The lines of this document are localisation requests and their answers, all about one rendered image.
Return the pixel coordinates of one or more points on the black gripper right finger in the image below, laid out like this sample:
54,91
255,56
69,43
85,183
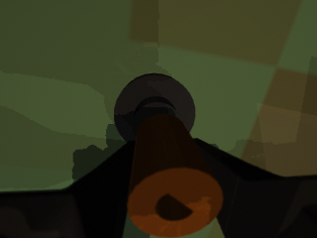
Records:
256,203

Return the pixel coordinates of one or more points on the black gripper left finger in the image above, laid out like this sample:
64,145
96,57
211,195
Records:
94,206

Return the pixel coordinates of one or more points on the orange knob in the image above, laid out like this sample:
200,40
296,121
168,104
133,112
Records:
172,190

